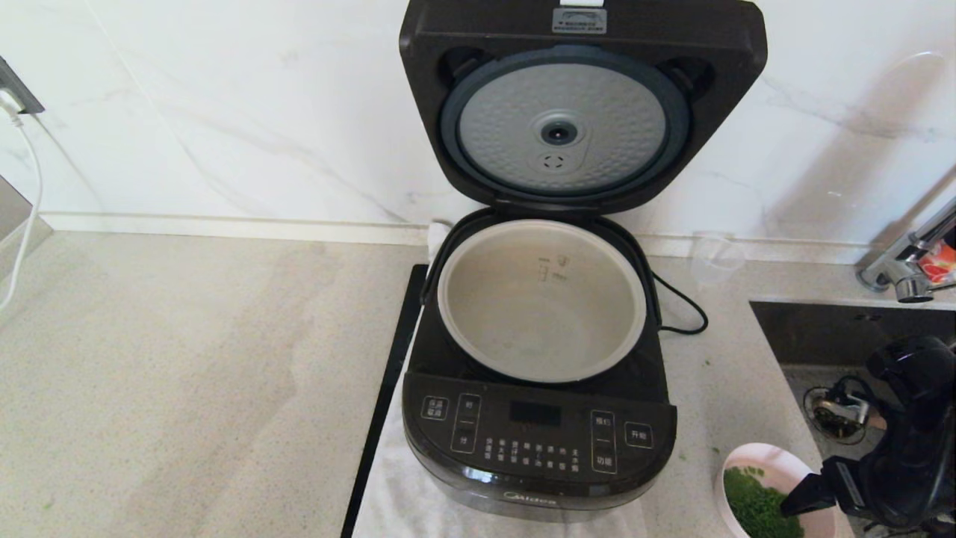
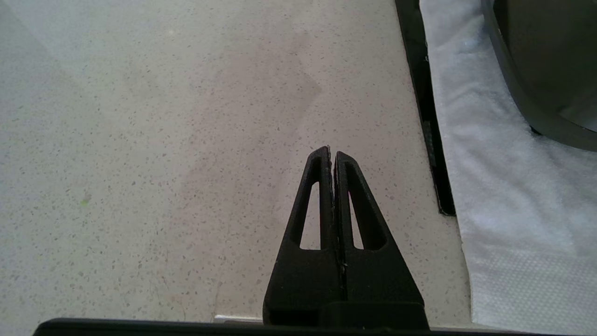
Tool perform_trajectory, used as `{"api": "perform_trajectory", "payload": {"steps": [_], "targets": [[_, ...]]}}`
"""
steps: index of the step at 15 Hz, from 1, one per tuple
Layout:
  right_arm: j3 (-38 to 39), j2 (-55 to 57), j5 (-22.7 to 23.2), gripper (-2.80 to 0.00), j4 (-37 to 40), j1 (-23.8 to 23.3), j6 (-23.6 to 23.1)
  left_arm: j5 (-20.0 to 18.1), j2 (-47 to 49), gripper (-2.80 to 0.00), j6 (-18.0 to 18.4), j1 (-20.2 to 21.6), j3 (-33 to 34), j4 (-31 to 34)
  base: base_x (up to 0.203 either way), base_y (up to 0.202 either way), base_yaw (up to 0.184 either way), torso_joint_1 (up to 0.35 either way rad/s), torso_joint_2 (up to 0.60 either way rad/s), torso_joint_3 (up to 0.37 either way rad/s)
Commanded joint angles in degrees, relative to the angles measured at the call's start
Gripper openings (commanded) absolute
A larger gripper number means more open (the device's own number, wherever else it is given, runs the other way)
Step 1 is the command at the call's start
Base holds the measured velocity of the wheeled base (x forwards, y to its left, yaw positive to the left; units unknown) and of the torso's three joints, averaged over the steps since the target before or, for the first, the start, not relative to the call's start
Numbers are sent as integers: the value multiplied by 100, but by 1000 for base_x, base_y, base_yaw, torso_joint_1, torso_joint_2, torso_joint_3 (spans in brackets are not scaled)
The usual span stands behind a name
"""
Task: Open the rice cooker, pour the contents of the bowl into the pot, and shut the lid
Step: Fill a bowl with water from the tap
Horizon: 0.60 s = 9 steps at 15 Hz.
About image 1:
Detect grey metal panel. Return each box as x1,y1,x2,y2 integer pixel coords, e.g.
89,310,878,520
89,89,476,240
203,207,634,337
0,176,55,283

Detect steel sink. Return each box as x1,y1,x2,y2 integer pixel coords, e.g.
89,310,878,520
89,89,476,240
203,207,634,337
749,300,956,538

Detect white towel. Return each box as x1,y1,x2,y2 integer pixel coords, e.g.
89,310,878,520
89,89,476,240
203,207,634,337
351,219,649,538

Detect black rice cooker lid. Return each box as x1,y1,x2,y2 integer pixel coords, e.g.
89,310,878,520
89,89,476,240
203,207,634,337
398,0,769,217

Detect pink bowl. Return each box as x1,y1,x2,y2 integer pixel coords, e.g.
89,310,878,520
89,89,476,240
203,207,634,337
715,443,837,538

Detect chrome faucet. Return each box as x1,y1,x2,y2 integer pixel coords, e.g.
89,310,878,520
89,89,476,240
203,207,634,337
856,198,956,303

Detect white inner pot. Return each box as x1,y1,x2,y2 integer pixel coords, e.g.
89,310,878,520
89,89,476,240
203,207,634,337
437,219,648,384

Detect metal sink drain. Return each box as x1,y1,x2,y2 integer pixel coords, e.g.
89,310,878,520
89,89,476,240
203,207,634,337
804,385,871,443

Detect black power cord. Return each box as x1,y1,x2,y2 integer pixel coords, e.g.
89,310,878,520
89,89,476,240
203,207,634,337
652,271,709,335

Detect clear measuring cup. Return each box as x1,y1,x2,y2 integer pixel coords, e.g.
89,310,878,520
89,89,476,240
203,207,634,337
689,232,746,288

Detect chopped green vegetables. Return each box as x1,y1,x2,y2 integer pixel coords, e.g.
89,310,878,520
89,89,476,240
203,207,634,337
723,466,805,538

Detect black rice cooker body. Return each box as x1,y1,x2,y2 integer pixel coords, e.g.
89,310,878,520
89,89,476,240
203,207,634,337
402,208,679,522

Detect dark wall socket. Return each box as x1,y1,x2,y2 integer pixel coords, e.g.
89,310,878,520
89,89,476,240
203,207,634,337
0,56,46,117

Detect white cable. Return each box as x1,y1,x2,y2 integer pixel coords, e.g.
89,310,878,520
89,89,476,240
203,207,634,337
0,96,44,313

